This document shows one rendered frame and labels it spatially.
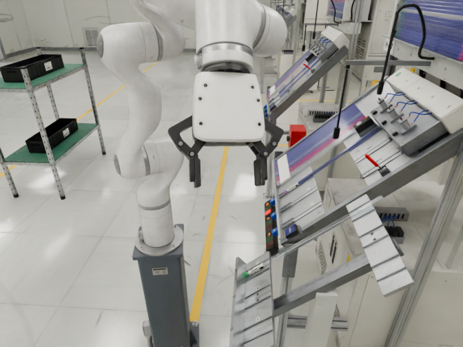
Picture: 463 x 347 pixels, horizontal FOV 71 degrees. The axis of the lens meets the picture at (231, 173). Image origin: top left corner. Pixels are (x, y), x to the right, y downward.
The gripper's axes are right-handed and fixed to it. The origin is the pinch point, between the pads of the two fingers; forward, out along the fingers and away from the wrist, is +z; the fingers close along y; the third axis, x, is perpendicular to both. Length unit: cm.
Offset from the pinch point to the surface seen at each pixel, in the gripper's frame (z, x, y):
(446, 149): -10, 39, 77
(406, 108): -28, 55, 78
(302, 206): 7, 80, 46
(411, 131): -17, 46, 71
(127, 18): -507, 858, -99
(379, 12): -115, 132, 130
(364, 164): -9, 64, 66
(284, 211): 9, 88, 42
